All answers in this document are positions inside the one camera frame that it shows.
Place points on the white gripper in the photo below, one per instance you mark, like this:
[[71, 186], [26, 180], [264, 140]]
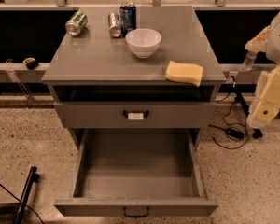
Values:
[[279, 44]]

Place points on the yellow sponge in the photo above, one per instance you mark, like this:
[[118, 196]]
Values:
[[184, 72]]

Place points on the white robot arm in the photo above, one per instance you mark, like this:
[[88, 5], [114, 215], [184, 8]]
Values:
[[272, 53]]

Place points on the grey drawer cabinet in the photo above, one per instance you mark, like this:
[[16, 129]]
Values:
[[95, 67]]

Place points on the open grey lower drawer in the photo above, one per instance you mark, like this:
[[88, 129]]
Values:
[[137, 173]]

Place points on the closed grey upper drawer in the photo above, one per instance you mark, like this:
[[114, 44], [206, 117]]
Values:
[[135, 114]]

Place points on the clear plastic water bottle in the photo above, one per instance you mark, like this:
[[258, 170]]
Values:
[[249, 60]]

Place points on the black stand leg right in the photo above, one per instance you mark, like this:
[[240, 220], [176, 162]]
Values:
[[240, 98]]

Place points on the white bowl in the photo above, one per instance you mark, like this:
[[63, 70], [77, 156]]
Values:
[[143, 42]]

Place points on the blue soda can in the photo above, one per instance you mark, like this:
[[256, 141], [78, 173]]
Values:
[[127, 13]]

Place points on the silver can lying down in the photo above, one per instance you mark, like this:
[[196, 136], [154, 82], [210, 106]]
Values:
[[114, 25]]

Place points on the green can lying down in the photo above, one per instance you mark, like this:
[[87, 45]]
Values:
[[75, 25]]

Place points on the black tape measure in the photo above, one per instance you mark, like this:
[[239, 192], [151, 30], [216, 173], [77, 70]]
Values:
[[30, 63]]

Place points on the black bar lower left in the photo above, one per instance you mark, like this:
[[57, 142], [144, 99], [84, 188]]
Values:
[[31, 179]]

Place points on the black power adapter with cable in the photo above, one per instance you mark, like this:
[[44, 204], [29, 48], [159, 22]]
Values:
[[236, 132]]

